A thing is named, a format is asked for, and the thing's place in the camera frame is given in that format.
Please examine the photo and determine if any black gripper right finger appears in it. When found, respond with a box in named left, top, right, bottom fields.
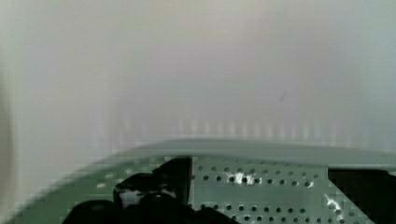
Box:
left=328, top=169, right=396, bottom=224

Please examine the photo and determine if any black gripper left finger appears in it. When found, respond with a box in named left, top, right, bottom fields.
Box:
left=62, top=157, right=239, bottom=224

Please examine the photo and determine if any green oval plastic strainer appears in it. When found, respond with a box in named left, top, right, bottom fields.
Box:
left=6, top=139, right=395, bottom=224

